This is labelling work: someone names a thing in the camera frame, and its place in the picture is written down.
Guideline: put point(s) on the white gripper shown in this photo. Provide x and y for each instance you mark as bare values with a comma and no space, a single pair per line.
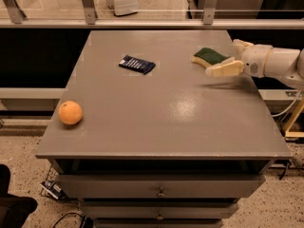
255,60

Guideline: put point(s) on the green and yellow sponge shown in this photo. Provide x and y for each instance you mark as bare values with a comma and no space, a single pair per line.
207,57

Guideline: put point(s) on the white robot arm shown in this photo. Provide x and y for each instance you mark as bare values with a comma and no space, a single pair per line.
284,65

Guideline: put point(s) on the dark blue snack packet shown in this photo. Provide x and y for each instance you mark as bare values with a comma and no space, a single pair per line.
136,64

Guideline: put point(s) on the grey drawer cabinet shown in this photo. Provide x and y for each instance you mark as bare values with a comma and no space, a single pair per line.
174,120

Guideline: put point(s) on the orange fruit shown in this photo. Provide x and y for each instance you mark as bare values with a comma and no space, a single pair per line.
70,113

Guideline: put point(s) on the top drawer with knob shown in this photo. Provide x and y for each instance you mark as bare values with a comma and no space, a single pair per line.
159,186

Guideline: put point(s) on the drawer with knob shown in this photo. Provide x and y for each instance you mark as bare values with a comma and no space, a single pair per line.
159,210
159,186

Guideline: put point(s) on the small box on floor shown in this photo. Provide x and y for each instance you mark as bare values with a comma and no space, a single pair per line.
52,188

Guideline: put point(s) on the black chair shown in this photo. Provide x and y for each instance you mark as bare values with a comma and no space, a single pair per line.
14,210

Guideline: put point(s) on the yellow wooden frame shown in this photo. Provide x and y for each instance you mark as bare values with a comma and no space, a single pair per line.
287,127

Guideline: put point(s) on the metal railing frame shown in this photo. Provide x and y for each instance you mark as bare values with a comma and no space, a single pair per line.
84,14

